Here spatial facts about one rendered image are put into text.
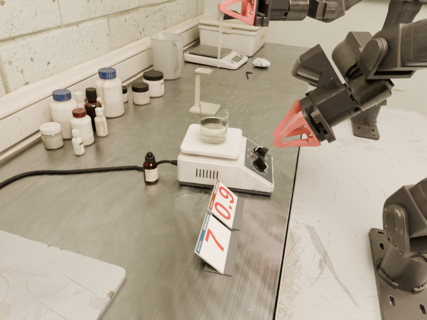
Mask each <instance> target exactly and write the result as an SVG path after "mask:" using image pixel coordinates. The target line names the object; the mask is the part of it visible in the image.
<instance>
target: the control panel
mask: <svg viewBox="0 0 427 320"><path fill-rule="evenodd" d="M254 147H258V145H256V144H254V143H253V142H251V141H250V140H249V139H247V140H246V148H245V162H244V166H245V167H247V168H248V169H250V170H252V171H253V172H254V173H256V174H258V175H259V176H261V177H262V178H264V179H265V180H267V181H268V182H270V183H273V172H272V159H271V154H270V153H268V152H267V153H266V154H265V155H266V156H265V158H264V160H265V162H266V164H267V165H268V168H267V170H266V171H265V172H264V173H262V172H260V171H258V170H257V169H256V168H255V167H254V166H253V161H256V159H257V158H258V156H257V155H256V154H255V152H254ZM251 151H253V152H254V153H251ZM250 156H253V157H254V158H251V157H250Z"/></svg>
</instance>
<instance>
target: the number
mask: <svg viewBox="0 0 427 320"><path fill-rule="evenodd" d="M228 232H229V231H228V230H227V229H225V228H224V227H223V226H222V225H221V224H220V223H219V222H218V221H216V220H215V219H214V218H213V217H211V216H210V219H209V222H208V226H207V230H206V233H205V237H204V240H203V244H202V247H201V251H200V253H201V254H202V255H203V256H204V257H206V258H207V259H208V260H210V261H211V262H212V263H213V264H214V265H216V266H217V267H218V268H219V269H220V270H221V267H222V261H223V257H224V251H225V247H226V241H227V235H228Z"/></svg>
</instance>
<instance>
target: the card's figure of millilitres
mask: <svg viewBox="0 0 427 320"><path fill-rule="evenodd" d="M235 197H236V196H235V195H234V194H233V193H232V192H230V191H229V190H228V189H227V188H226V187H225V186H223V185H222V184H221V183H220V184H219V188H218V191H217V195H216V197H215V201H214V204H213V208H212V210H213V211H214V212H216V214H218V215H219V216H220V217H221V218H222V219H223V220H225V221H226V222H227V223H228V224H229V225H230V222H231V216H232V212H233V206H234V200H235Z"/></svg>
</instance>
